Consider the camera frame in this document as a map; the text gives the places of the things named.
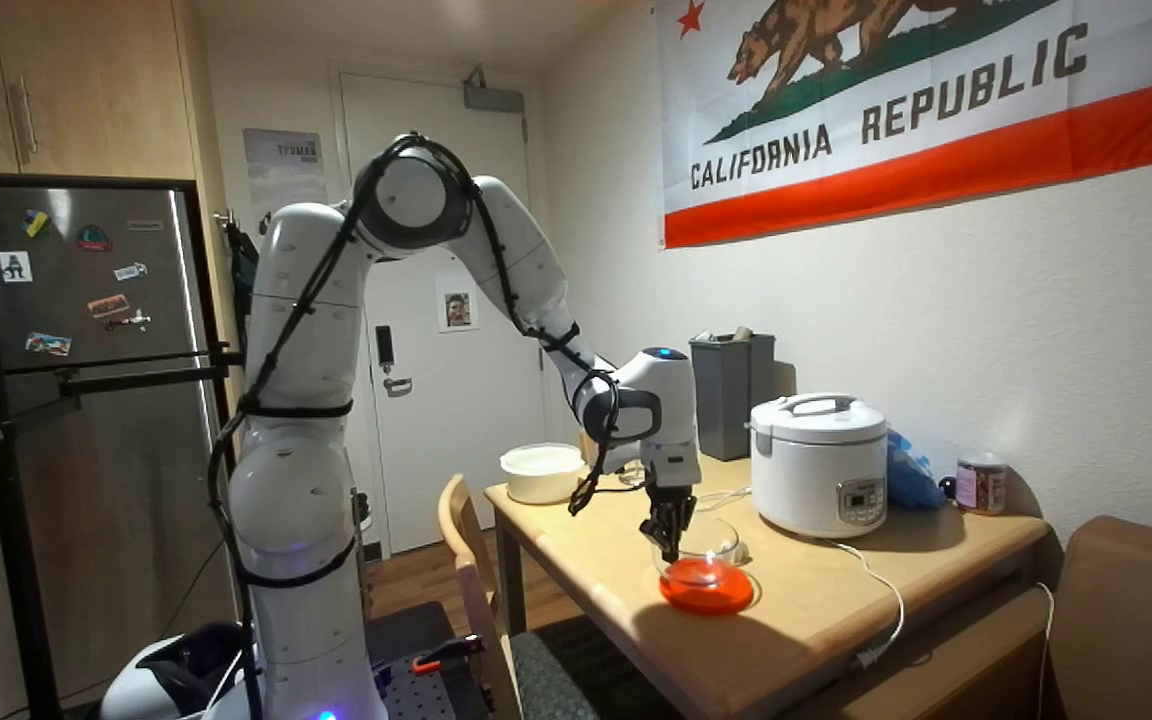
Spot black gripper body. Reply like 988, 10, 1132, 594
639, 488, 697, 537

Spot clear glass bowl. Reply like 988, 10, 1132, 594
679, 517, 753, 569

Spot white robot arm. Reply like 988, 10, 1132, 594
99, 131, 700, 720

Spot orange round lid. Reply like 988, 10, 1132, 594
661, 558, 753, 616

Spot white bowl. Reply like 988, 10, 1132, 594
500, 444, 590, 505

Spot dark grey trash bin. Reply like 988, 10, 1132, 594
694, 333, 778, 462

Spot white rice cooker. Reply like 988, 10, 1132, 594
747, 394, 889, 540

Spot wooden chair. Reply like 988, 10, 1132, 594
431, 470, 689, 720

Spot blue plastic bag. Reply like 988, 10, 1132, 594
889, 432, 945, 511

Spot white door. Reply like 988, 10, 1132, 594
340, 75, 553, 558

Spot small pink tin can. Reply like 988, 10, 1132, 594
956, 455, 1007, 511

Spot California Republic flag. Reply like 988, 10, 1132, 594
661, 0, 1152, 248

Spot tan couch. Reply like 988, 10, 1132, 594
839, 511, 1152, 720

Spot stainless steel refrigerator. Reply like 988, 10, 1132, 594
0, 172, 242, 720

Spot wooden upper cabinet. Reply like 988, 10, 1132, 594
0, 0, 202, 180

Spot white power cable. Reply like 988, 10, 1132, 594
828, 537, 911, 671

